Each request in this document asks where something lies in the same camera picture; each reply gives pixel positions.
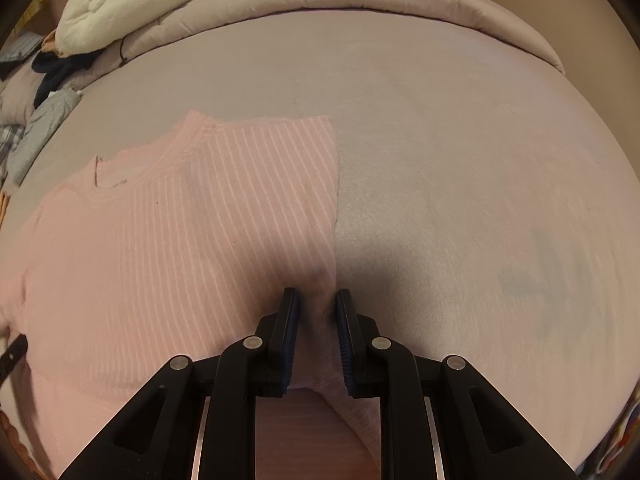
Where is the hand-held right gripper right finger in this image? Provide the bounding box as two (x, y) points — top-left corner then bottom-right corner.
(334, 288), (583, 480)

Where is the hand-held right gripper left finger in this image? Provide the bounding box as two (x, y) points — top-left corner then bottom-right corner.
(57, 287), (301, 480)

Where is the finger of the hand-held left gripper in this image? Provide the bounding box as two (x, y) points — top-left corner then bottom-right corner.
(0, 335), (28, 386)

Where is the pink striped sweater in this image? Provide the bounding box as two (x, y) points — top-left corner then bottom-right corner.
(0, 112), (386, 480)

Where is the plaid cloth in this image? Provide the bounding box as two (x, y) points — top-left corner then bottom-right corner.
(0, 122), (26, 181)

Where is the mauve bed sheet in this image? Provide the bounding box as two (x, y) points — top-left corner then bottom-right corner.
(0, 7), (638, 480)

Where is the light blue garment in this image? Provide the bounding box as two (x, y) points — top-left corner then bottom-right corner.
(7, 87), (81, 186)

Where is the mauve grey pillow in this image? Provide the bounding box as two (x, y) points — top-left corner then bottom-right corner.
(0, 67), (46, 126)

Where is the colourful printed cloth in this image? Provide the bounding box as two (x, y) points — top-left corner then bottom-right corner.
(595, 410), (636, 476)

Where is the navy dark garment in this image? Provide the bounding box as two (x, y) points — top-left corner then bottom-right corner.
(32, 50), (108, 108)

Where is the blue striped pillow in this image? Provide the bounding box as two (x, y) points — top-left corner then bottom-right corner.
(0, 30), (43, 81)

